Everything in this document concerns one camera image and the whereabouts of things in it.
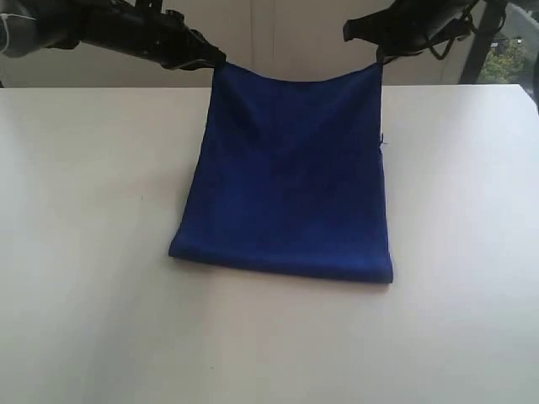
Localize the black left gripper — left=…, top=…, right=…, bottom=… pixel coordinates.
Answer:
left=83, top=0, right=227, bottom=71

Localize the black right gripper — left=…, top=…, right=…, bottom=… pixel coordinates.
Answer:
left=343, top=1, right=451, bottom=66

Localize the blue microfiber cloth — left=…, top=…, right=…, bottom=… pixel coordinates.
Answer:
left=168, top=63, right=393, bottom=284

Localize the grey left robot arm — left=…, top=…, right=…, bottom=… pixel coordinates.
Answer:
left=1, top=0, right=227, bottom=71

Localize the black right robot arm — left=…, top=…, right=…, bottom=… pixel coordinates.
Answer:
left=343, top=0, right=477, bottom=64

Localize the green tree outside window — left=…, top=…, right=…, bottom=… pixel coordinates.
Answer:
left=478, top=38, right=526, bottom=84

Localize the black window frame post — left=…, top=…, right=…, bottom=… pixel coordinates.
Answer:
left=459, top=1, right=508, bottom=84

